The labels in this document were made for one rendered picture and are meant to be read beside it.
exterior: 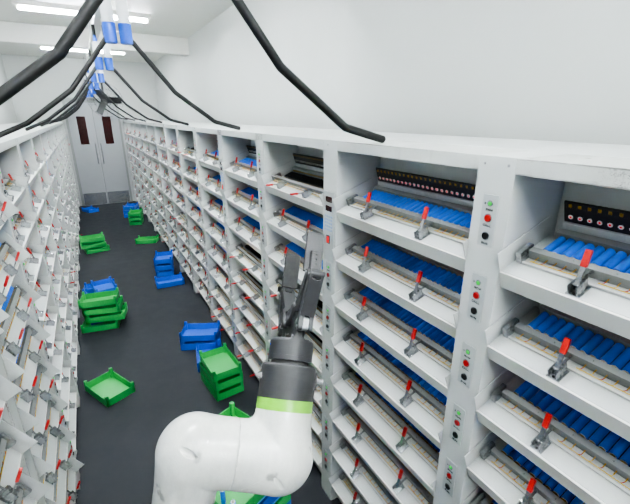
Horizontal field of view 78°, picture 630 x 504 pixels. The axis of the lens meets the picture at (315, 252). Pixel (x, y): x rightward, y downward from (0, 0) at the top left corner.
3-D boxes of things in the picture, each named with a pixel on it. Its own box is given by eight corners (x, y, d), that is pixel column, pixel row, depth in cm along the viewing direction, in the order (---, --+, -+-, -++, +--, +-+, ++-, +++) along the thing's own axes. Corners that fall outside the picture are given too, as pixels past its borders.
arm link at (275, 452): (298, 487, 66) (318, 508, 56) (224, 484, 63) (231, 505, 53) (307, 399, 71) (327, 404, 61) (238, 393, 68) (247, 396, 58)
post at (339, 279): (330, 500, 197) (337, 140, 140) (321, 486, 205) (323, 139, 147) (363, 483, 206) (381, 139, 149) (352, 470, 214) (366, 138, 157)
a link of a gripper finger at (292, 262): (296, 288, 77) (295, 289, 78) (300, 255, 80) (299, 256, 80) (282, 286, 77) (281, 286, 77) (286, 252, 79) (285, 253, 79)
